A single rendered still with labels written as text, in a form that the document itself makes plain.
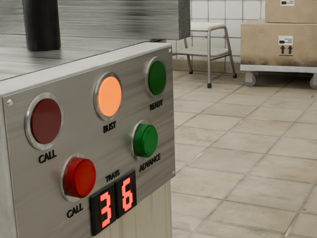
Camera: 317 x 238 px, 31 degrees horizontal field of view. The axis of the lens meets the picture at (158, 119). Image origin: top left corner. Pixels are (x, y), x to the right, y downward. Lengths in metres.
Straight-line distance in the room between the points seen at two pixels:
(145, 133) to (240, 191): 1.88
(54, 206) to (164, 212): 0.25
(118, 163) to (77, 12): 0.21
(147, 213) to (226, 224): 1.49
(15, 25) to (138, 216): 0.27
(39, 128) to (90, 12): 0.25
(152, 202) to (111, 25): 0.19
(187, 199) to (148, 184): 1.76
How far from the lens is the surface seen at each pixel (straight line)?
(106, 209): 0.48
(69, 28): 0.64
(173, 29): 0.57
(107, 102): 0.46
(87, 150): 0.45
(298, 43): 4.15
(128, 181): 0.50
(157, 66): 0.52
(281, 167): 2.65
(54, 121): 0.40
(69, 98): 0.42
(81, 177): 0.43
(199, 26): 4.25
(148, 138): 0.51
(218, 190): 2.38
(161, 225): 0.65
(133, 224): 0.59
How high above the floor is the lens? 0.91
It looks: 15 degrees down
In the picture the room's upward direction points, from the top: 2 degrees counter-clockwise
